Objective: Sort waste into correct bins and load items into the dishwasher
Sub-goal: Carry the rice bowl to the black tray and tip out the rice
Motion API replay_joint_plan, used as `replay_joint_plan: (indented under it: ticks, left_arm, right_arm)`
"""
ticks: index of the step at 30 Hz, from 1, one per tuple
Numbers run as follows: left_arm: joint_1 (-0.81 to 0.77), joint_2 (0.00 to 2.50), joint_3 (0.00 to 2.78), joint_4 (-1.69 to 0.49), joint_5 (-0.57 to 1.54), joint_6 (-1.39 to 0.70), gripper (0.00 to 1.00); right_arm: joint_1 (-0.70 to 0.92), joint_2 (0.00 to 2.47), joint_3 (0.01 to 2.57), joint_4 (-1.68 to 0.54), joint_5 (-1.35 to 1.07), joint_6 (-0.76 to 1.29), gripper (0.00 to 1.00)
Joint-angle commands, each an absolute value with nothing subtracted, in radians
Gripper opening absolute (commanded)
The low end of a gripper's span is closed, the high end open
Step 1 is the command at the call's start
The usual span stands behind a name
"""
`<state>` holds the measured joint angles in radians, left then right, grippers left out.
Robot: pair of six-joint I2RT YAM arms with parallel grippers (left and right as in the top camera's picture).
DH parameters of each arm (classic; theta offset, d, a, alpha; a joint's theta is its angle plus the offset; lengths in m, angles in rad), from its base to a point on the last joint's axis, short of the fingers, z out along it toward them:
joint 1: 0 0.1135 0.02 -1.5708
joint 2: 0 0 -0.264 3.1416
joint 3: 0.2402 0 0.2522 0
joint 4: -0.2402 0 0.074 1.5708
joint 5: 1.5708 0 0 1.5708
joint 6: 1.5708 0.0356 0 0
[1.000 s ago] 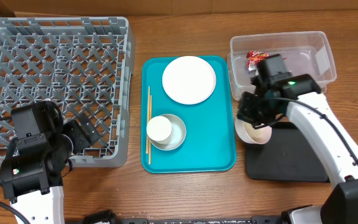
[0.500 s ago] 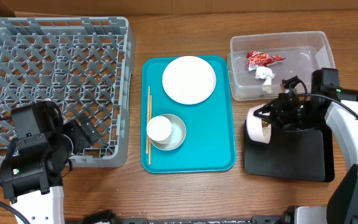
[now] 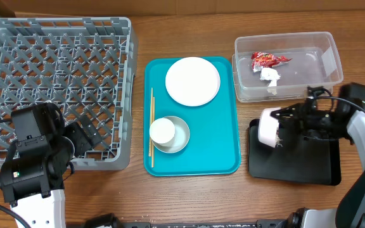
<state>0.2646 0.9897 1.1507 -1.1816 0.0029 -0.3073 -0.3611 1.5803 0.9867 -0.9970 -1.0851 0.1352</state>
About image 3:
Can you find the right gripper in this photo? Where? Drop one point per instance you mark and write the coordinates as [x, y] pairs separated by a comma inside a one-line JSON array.
[[289, 118]]

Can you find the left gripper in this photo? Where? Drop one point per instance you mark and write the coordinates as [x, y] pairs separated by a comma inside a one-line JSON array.
[[83, 144]]

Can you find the small pink bowl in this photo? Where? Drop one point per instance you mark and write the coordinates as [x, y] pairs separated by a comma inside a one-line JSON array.
[[267, 127]]

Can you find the white tissue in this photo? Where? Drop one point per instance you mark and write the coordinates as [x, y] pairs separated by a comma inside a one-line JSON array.
[[272, 76]]

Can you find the red snack wrapper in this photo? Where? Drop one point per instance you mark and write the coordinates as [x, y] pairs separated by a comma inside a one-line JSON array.
[[262, 60]]

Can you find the white cup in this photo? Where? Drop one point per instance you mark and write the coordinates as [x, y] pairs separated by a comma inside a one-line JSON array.
[[165, 131]]

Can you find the grey shallow bowl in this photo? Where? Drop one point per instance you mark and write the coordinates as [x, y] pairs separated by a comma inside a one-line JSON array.
[[181, 137]]

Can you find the large white plate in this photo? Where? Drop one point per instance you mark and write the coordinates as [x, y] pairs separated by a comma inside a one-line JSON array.
[[192, 81]]

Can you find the white rice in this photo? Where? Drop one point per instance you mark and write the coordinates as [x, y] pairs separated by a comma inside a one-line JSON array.
[[278, 140]]

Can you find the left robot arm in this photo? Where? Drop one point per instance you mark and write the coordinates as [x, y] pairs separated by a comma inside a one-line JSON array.
[[31, 177]]

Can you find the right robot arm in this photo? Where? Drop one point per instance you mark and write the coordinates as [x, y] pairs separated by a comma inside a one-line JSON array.
[[351, 210]]

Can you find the black food waste tray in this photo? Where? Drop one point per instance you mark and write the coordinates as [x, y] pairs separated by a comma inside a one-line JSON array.
[[295, 159]]

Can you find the clear plastic waste bin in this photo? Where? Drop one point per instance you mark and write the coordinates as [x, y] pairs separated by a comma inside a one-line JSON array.
[[313, 61]]

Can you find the grey plastic dish rack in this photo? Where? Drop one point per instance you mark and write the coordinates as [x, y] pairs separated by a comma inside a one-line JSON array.
[[86, 66]]

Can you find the wooden chopstick right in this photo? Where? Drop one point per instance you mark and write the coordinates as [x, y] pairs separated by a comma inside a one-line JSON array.
[[152, 131]]

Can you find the teal serving tray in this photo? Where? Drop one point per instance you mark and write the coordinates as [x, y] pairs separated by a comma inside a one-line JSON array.
[[214, 142]]

